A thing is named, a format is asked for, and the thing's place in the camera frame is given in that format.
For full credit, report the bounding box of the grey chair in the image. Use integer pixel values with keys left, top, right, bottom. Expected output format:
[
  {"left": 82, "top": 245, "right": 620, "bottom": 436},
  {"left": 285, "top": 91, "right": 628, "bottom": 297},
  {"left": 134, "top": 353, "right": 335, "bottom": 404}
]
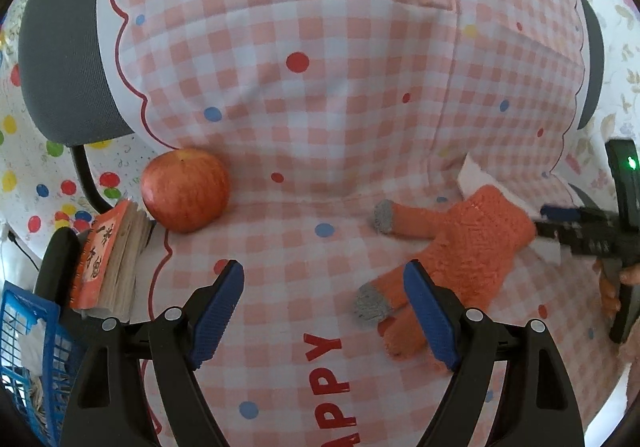
[{"left": 17, "top": 0, "right": 607, "bottom": 313}]

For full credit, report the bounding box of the black cable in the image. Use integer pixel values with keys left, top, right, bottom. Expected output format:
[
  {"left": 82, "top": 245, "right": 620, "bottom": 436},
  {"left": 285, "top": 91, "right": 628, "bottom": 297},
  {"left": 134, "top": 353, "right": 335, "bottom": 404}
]
[{"left": 4, "top": 229, "right": 42, "bottom": 274}]

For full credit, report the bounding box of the pink checked cloth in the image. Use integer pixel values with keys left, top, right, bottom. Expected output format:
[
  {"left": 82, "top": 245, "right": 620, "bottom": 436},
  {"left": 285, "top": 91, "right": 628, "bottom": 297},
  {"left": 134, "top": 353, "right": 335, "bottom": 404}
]
[{"left": 97, "top": 0, "right": 622, "bottom": 447}]

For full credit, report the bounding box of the red apple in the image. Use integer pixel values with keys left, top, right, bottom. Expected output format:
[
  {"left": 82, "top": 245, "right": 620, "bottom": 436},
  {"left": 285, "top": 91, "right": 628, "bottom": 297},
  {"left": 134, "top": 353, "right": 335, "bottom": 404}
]
[{"left": 141, "top": 148, "right": 232, "bottom": 234}]

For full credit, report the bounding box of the orange paper booklet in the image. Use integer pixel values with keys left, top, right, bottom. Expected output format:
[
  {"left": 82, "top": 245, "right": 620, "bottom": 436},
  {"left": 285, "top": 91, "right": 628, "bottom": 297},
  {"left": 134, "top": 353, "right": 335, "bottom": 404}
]
[{"left": 69, "top": 200, "right": 154, "bottom": 321}]

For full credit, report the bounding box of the crumpled white paper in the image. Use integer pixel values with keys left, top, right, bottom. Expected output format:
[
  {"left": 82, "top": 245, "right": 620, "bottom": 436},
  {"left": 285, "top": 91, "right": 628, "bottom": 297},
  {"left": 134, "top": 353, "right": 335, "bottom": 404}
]
[{"left": 6, "top": 317, "right": 50, "bottom": 374}]

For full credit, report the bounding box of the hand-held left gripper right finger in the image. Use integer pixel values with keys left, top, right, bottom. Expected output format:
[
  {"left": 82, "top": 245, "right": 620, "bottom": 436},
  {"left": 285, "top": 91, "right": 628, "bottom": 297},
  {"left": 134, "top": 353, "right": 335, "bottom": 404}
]
[{"left": 404, "top": 259, "right": 586, "bottom": 447}]

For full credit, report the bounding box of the floral cloth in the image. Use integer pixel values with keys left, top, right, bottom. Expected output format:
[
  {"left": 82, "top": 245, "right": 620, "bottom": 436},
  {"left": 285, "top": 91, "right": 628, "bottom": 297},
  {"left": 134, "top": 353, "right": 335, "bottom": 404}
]
[{"left": 545, "top": 0, "right": 640, "bottom": 210}]

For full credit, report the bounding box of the white paper sheet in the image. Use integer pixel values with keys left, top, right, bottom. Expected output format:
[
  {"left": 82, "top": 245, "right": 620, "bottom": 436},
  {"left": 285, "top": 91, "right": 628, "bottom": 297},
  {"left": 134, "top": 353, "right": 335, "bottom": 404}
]
[{"left": 456, "top": 154, "right": 547, "bottom": 219}]

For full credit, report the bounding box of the person's right hand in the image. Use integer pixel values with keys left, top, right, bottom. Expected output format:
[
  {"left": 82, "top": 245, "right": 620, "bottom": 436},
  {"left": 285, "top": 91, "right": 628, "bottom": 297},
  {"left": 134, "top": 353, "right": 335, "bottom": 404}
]
[{"left": 594, "top": 258, "right": 640, "bottom": 324}]

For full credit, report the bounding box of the orange knitted glove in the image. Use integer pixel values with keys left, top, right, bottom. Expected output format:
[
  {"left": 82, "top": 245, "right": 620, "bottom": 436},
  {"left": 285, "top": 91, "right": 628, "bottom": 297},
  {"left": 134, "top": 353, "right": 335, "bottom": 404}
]
[{"left": 354, "top": 184, "right": 537, "bottom": 371}]

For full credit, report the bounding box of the person's right forearm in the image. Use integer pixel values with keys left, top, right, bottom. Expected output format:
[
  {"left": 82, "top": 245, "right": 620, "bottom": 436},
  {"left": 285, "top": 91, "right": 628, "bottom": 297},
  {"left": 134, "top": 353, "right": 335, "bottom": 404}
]
[{"left": 617, "top": 342, "right": 640, "bottom": 405}]

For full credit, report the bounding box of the polka dot sheet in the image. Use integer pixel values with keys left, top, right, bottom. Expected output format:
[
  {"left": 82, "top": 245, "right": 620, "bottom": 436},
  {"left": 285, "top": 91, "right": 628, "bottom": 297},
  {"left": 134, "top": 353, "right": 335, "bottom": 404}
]
[{"left": 0, "top": 0, "right": 151, "bottom": 290}]

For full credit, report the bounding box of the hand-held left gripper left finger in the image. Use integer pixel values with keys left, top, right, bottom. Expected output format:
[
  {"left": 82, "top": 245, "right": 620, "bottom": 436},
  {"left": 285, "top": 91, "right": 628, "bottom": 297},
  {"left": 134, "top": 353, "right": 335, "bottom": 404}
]
[{"left": 60, "top": 259, "right": 246, "bottom": 447}]

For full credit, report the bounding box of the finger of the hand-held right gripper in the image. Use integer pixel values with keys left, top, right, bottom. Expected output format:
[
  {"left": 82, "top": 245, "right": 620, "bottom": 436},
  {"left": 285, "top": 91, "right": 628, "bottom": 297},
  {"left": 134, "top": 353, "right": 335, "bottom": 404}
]
[
  {"left": 540, "top": 184, "right": 618, "bottom": 228},
  {"left": 534, "top": 221, "right": 621, "bottom": 259}
]

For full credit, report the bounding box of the blue plastic basket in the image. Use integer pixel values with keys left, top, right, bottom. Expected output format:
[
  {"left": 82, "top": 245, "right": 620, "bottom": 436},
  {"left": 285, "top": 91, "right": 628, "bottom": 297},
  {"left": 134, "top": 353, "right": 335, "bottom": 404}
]
[{"left": 0, "top": 281, "right": 77, "bottom": 444}]

